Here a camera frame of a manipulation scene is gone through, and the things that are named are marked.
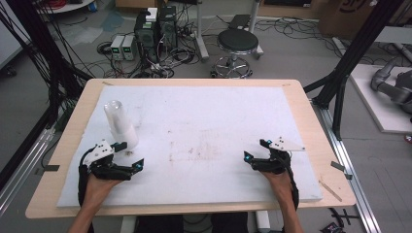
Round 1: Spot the white floor board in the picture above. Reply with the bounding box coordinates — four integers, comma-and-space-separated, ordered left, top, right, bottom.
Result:
349, 63, 412, 135

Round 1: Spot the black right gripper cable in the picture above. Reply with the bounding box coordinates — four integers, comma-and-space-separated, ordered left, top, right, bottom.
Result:
282, 151, 300, 212

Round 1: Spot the light wooden table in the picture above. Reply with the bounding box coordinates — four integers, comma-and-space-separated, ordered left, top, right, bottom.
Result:
24, 78, 358, 219

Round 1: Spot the clear plastic bottle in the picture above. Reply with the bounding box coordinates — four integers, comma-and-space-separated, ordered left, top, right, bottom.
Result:
103, 100, 140, 150

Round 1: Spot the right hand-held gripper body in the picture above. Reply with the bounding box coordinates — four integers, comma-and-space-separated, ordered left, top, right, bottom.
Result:
251, 136, 306, 176

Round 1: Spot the person's right hand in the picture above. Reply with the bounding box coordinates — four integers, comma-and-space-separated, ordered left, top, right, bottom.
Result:
260, 170, 294, 206

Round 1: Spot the thin wooden stick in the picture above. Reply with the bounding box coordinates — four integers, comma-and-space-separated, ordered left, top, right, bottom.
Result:
318, 179, 344, 203

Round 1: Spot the black computer tower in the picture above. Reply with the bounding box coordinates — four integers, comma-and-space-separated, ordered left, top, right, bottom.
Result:
157, 5, 179, 51
133, 8, 160, 64

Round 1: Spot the black round stool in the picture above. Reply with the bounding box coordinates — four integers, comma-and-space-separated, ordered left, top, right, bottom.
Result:
211, 28, 260, 80

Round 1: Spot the person's leg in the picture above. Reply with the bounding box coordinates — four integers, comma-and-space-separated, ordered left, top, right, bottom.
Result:
133, 213, 185, 233
210, 212, 250, 233

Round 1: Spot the tangle of floor cables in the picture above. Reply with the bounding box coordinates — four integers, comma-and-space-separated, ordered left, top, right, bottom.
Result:
96, 6, 202, 80

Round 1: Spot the black metal frame with cables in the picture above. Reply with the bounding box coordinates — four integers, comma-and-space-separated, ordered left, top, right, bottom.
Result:
0, 0, 93, 192

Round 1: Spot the grey bench power supply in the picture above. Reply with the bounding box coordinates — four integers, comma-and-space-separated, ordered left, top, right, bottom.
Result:
121, 34, 137, 62
110, 34, 126, 61

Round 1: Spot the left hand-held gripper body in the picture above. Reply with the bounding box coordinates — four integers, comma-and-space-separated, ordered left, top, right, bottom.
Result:
78, 139, 134, 183

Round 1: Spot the white foam mat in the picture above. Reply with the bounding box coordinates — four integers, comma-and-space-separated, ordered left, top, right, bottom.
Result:
56, 84, 325, 209

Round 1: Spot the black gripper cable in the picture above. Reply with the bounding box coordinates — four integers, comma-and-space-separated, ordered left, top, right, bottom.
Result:
282, 151, 300, 212
77, 147, 98, 208

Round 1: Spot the person's left hand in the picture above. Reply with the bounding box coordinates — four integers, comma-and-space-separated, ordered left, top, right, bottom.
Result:
85, 173, 122, 209

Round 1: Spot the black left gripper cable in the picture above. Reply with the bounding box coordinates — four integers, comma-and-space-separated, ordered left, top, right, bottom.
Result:
77, 147, 98, 208

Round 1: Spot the brown cardboard box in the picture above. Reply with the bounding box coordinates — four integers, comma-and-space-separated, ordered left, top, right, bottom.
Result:
318, 0, 412, 40

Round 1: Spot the aluminium rail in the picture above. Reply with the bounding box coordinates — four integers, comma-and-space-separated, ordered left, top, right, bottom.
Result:
0, 126, 56, 217
311, 99, 384, 233

